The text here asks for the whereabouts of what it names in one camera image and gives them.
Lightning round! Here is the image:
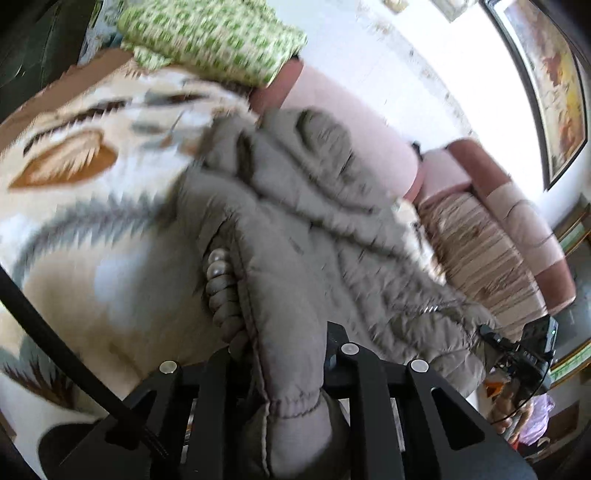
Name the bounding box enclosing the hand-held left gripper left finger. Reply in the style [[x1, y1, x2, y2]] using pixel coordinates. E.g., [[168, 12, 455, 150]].
[[59, 347, 254, 480]]

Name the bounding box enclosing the purple plastic bag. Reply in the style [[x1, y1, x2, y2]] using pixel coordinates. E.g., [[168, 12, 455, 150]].
[[517, 393, 555, 446]]

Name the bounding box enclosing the grey puffer jacket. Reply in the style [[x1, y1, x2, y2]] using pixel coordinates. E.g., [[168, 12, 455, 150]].
[[178, 107, 503, 480]]

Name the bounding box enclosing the framed wall picture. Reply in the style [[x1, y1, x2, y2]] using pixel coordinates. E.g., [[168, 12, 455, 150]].
[[480, 0, 591, 191]]

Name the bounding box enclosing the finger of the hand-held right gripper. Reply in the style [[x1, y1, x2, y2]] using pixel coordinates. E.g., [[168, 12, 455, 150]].
[[477, 324, 514, 357]]

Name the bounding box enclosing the beige leaf printed blanket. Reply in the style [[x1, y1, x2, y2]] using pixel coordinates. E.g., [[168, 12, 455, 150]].
[[0, 50, 259, 462]]

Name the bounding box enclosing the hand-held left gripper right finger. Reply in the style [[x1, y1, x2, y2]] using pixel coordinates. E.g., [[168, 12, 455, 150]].
[[323, 320, 540, 480]]

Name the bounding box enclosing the black cable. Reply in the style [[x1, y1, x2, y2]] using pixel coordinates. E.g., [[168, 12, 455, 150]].
[[0, 267, 172, 460]]

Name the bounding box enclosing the green patterned cloth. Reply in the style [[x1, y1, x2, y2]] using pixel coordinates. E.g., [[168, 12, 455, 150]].
[[116, 0, 309, 88]]

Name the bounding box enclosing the person's right hand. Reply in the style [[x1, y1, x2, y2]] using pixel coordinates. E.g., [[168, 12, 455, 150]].
[[488, 381, 533, 437]]

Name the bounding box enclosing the dark green cushion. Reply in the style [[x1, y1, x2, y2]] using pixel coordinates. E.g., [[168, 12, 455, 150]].
[[0, 0, 100, 121]]

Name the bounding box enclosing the striped beige sofa cover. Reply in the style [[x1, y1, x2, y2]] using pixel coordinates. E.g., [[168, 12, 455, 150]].
[[417, 191, 546, 340]]

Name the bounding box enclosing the pink sofa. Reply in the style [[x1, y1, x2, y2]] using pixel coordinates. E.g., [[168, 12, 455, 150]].
[[249, 59, 578, 324]]

